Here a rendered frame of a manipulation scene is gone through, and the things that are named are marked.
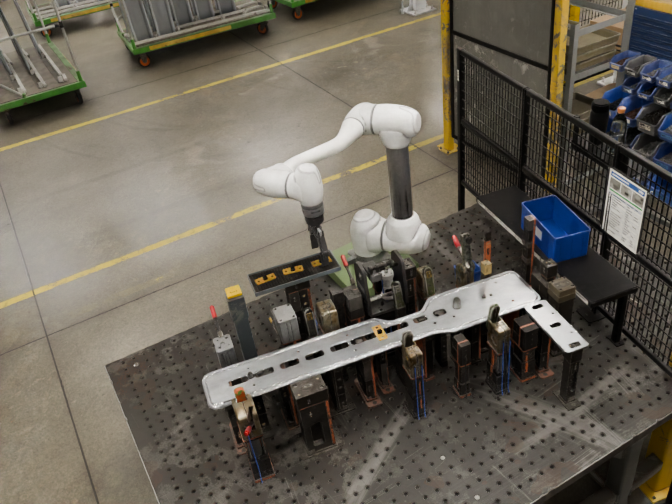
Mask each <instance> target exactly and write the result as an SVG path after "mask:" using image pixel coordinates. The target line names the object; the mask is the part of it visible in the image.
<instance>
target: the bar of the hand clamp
mask: <svg viewBox="0 0 672 504"><path fill-rule="evenodd" d="M472 240H473V239H472V238H471V237H470V234H469V233H468V232H466V233H463V234H460V241H461V252H462V264H463V265H464V267H465V273H467V266H466V262H469V265H470V268H469V269H470V270H471V271H473V264H472V252H471V243H472Z"/></svg>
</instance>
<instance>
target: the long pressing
mask: <svg viewBox="0 0 672 504"><path fill-rule="evenodd" d="M495 282H497V283H495ZM484 294H485V295H486V296H485V297H486V298H483V297H484ZM490 294H492V296H490ZM455 297H459V298H460V300H461V308H460V309H454V308H453V299H454V298H455ZM512 300H514V301H512ZM540 300H541V297H540V295H539V294H538V293H537V292H536V291H535V290H534V289H533V288H532V287H531V286H530V285H529V284H528V283H527V282H526V281H525V280H524V279H523V278H522V277H521V276H520V275H519V274H517V273H516V272H514V271H506V272H503V273H500V274H497V275H494V276H491V277H488V278H485V279H482V280H479V281H476V282H473V283H470V284H467V285H464V286H461V287H458V288H455V289H452V290H449V291H446V292H443V293H440V294H437V295H434V296H431V297H429V298H428V299H427V300H426V302H425V304H424V306H423V308H422V309H421V310H420V311H418V312H416V313H413V314H410V315H407V316H404V317H401V318H398V319H395V320H383V319H379V318H371V319H368V320H365V321H362V322H359V323H356V324H353V325H350V326H347V327H344V328H341V329H338V330H335V331H332V332H329V333H326V334H323V335H320V336H317V337H314V338H311V339H308V340H305V341H302V342H299V343H296V344H293V345H290V346H287V347H284V348H281V349H278V350H275V351H272V352H269V353H266V354H263V355H260V356H257V357H254V358H251V359H248V360H245V361H242V362H239V363H236V364H233V365H230V366H227V367H224V368H221V369H218V370H215V371H212V372H209V373H207V374H206V375H205V376H204V377H203V379H202V385H203V389H204V392H205V396H206V400H207V404H208V406H209V407H210V408H211V409H214V410H217V409H221V408H224V407H227V406H230V405H232V402H231V400H232V399H234V398H235V399H236V397H235V394H234V389H235V388H237V387H243V388H244V391H245V394H248V393H249V394H251V396H252V398H253V397H256V396H259V395H262V394H265V393H268V392H270V391H273V390H276V389H279V388H282V387H285V386H288V385H290V384H293V383H296V382H299V381H302V380H304V379H307V378H310V377H313V376H316V375H319V374H322V373H325V372H328V371H331V370H334V369H337V368H340V367H342V366H345V365H348V364H351V363H354V362H357V361H360V360H363V359H366V358H368V357H371V356H374V355H377V354H380V353H383V352H386V351H389V350H391V349H394V348H397V347H400V346H401V345H402V333H403V332H404V331H406V330H411V331H412V333H413V340H414V341H417V340H420V339H423V338H426V337H429V336H432V335H435V334H447V333H455V332H458V331H461V330H464V329H467V328H470V327H473V326H475V325H478V324H481V323H484V322H487V317H488V312H489V307H490V305H491V304H493V303H498V305H499V306H500V312H499V317H501V316H504V315H507V314H510V313H513V312H516V311H518V310H521V309H524V307H525V306H527V305H529V304H532V303H535V302H538V301H540ZM439 310H445V311H446V314H443V315H440V316H435V315H434V314H433V313H434V312H437V311H439ZM422 316H425V317H426V318H427V320H425V321H422V322H419V323H415V322H414V321H413V320H414V319H416V318H419V317H422ZM453 316H455V317H453ZM404 322H405V323H407V325H408V326H407V327H405V328H402V329H399V330H396V331H393V332H390V333H387V334H386V335H387V336H388V338H387V339H384V340H381V341H379V340H378V338H377V337H375V338H373V339H370V340H367V341H364V342H361V343H358V344H355V345H353V344H352V343H351V340H354V339H357V338H360V337H363V336H366V335H369V334H372V333H374V331H373V330H372V327H374V326H377V325H381V327H382V328H383V330H384V329H386V328H389V327H392V326H395V325H398V324H401V323H404ZM434 322H436V324H434ZM346 335H348V336H346ZM342 343H348V345H349V346H348V347H346V348H343V349H340V350H337V351H334V352H332V351H331V349H330V348H331V347H333V346H336V345H339V344H342ZM355 350H357V351H355ZM297 351H299V352H297ZM319 351H323V353H324V355H323V356H320V357H317V358H314V359H311V360H307V359H306V356H307V355H310V354H313V353H316V352H319ZM295 359H298V361H299V364H296V365H293V366H290V367H287V368H285V369H282V368H281V366H280V365H281V364H283V363H286V362H289V361H292V360H295ZM247 368H249V369H247ZM268 368H273V370H274V372H273V373H270V374H267V375H264V376H261V377H258V378H257V377H256V376H255V373H257V372H260V371H263V370H266V369H268ZM249 371H251V372H252V373H253V375H254V378H252V379H249V378H248V375H247V374H248V372H249ZM245 376H246V377H247V378H248V381H246V382H244V383H241V384H238V385H235V386H230V385H229V382H230V381H233V380H236V379H239V378H242V377H245ZM254 384H255V386H253V385H254Z"/></svg>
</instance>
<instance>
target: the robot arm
mask: <svg viewBox="0 0 672 504"><path fill-rule="evenodd" d="M420 128H421V116H420V114H419V113H418V112H417V111H416V110H415V109H413V108H410V107H407V106H404V105H396V104H371V103H368V102H363V103H360V104H358V105H356V106H355V107H354V108H353V109H352V110H351V111H350V112H349V113H348V114H347V116H346V117H345V120H344V121H343V123H342V126H341V129H340V131H339V134H338V135H337V136H336V137H335V138H334V139H332V140H330V141H328V142H326V143H324V144H322V145H319V146H317V147H315V148H312V149H310V150H308V151H306V152H303V153H301V154H299V155H296V156H294V157H292V158H290V159H289V160H287V161H286V162H284V163H278V164H275V165H274V166H271V167H268V168H267V169H261V170H259V171H257V172H256V173H255V174H254V176H253V187H254V188H255V189H256V191H257V192H259V193H260V194H262V195H265V196H269V197H275V198H291V199H294V200H297V201H299V202H300V205H301V210H302V213H303V215H304V217H305V222H306V224H307V225H308V231H309V234H311V235H310V241H311V247H312V249H314V248H318V247H319V248H320V251H321V252H320V253H319V254H320V256H321V263H322V266H326V265H329V259H328V253H329V251H328V248H327V244H326V240H325V237H324V231H323V230H322V227H321V225H320V224H321V223H322V222H323V221H324V216H323V213H324V204H323V183H322V179H321V176H320V173H319V170H318V168H317V167H316V166H315V165H314V164H312V163H315V162H317V161H320V160H323V159H325V158H328V157H330V156H333V155H335V154H337V153H339V152H341V151H343V150H344V149H346V148H347V147H348V146H350V145H351V144H352V143H353V142H354V141H356V140H357V139H358V138H360V137H361V136H362V135H379V137H380V139H381V141H382V143H383V145H384V146H385V147H386V157H387V168H388V179H389V190H390V201H391V212H392V213H391V214H390V215H389V216H388V218H387V219H385V218H383V217H381V216H380V215H379V214H378V213H377V212H375V211H374V210H371V209H362V210H359V211H358V212H357V213H356V214H355V215H354V217H353V220H352V222H351V226H350V234H351V241H352V245H353V248H354V249H351V250H349V251H348V255H349V256H351V257H349V258H348V259H346V260H347V262H348V265H350V264H354V263H355V262H357V261H359V262H360V263H361V265H362V264H363V263H367V262H370V261H374V263H375V264H377V263H380V262H382V261H385V260H389V259H391V255H390V254H389V253H388V252H391V251H393V250H397V251H398V252H399V254H416V253H420V252H423V251H424V250H426V249H427V248H428V245H429V242H430V236H431V234H430V231H429V229H428V227H427V226H426V225H425V224H422V223H421V221H420V219H419V216H418V214H417V213H416V212H414V211H413V208H412V194H411V180H410V162H409V148H408V145H409V143H410V141H411V138H412V137H414V136H416V135H417V134H418V132H419V131H420ZM318 244H319V245H318ZM387 251H388V252H387Z"/></svg>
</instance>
